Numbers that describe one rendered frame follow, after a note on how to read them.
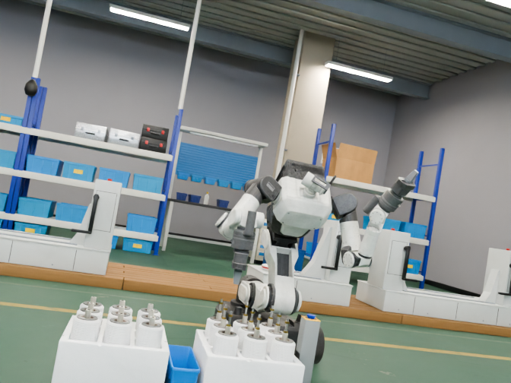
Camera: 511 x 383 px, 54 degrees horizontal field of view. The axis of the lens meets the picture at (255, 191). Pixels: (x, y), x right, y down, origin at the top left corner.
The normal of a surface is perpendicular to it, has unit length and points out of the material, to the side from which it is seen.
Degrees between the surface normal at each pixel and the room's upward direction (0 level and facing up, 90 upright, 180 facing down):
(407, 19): 90
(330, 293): 90
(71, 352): 90
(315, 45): 90
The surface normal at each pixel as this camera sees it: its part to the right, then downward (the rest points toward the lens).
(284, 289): 0.30, -0.62
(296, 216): 0.00, 0.77
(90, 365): 0.23, 0.00
